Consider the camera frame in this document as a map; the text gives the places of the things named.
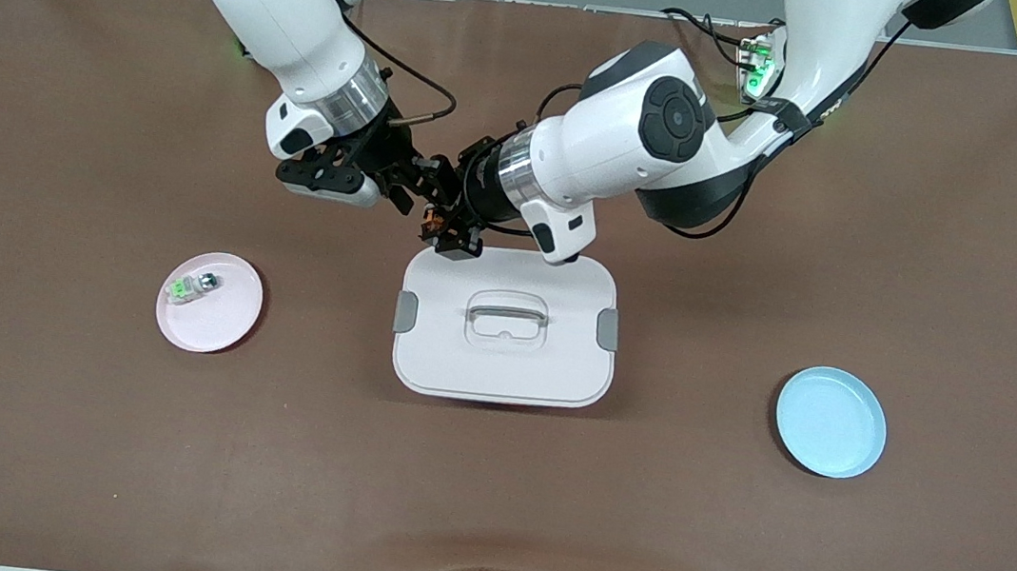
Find black and orange switch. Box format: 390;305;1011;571
419;203;460;247

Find pink box with white lid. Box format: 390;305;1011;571
385;235;629;418

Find pale pink round plate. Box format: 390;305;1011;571
151;246;269;361

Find brown table mat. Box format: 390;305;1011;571
0;0;1017;571

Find light blue round plate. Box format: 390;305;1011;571
769;361;895;484

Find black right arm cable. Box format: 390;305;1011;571
336;13;468;133

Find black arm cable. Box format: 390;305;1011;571
662;0;915;263
336;13;468;133

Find clear and green switch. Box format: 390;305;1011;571
166;267;222;308

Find black base cables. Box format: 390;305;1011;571
654;4;779;77

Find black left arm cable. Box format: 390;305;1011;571
662;0;915;263

